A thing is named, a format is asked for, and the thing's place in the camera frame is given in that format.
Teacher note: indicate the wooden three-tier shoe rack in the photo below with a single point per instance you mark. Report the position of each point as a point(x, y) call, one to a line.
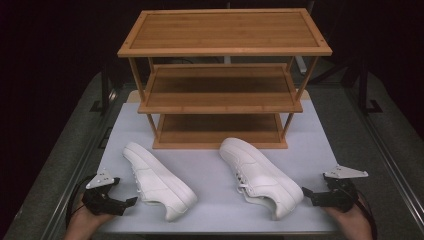
point(223, 31)

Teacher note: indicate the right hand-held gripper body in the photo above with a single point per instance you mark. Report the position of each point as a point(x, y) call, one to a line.
point(336, 195)

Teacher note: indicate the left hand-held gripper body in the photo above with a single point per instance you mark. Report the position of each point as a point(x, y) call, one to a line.
point(100, 200)

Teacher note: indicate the person's left hand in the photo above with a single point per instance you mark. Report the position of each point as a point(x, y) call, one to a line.
point(83, 223)

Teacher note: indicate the person's right hand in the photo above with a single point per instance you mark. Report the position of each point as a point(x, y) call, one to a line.
point(353, 223)

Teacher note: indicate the white bar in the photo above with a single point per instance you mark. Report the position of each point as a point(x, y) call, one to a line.
point(301, 65)

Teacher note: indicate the white sneaker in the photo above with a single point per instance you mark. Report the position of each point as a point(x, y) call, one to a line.
point(260, 176)
point(156, 183)

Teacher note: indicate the black metal stand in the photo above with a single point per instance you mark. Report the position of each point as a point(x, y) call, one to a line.
point(105, 86)
point(363, 90)

